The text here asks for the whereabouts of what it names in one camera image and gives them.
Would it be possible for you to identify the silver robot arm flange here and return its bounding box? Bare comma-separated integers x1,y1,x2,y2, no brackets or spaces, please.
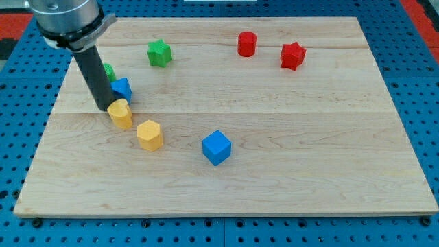
29,0,117,53

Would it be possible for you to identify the blue cube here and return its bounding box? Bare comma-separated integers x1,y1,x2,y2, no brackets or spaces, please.
202,130,232,166

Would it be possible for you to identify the yellow hexagon block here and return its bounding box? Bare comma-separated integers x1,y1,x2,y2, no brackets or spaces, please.
137,120,163,152

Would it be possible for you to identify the wooden board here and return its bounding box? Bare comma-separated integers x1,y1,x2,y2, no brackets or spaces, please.
14,17,438,218

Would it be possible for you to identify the red cylinder block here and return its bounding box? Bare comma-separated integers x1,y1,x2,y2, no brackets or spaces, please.
237,31,257,57

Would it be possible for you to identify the green star block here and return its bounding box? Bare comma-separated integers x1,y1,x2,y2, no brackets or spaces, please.
147,39,172,67

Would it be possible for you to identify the red star block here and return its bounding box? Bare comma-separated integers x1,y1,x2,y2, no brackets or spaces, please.
280,42,307,71

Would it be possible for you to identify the yellow heart block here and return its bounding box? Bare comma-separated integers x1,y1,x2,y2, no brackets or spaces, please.
107,98,132,130

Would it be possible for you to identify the blue triangle block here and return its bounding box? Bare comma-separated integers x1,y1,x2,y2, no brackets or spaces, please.
110,78,132,104

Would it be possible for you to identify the green cylinder block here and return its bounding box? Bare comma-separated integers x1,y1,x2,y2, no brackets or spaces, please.
103,63,117,82

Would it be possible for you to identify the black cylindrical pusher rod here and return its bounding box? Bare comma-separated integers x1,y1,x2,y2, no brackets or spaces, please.
73,46,115,111

